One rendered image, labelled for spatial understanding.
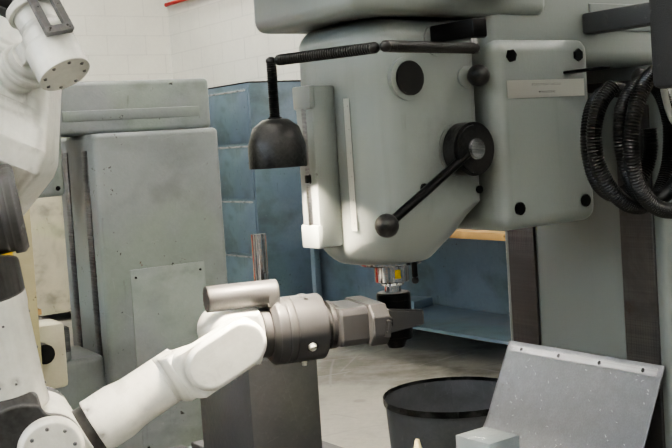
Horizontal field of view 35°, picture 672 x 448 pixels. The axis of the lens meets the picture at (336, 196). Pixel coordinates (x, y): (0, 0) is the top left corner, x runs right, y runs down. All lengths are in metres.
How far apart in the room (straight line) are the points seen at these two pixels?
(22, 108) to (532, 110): 0.67
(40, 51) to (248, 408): 0.65
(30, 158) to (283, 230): 7.49
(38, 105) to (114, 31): 9.74
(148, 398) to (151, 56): 10.01
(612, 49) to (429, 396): 2.31
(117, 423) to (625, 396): 0.75
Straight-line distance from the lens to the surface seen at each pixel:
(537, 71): 1.47
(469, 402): 3.75
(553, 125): 1.49
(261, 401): 1.66
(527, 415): 1.76
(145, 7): 11.33
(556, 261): 1.74
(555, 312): 1.75
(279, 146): 1.27
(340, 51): 1.23
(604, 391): 1.68
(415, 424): 3.35
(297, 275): 8.90
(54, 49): 1.33
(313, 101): 1.35
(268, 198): 8.71
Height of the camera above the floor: 1.48
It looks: 3 degrees down
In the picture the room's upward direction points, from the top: 4 degrees counter-clockwise
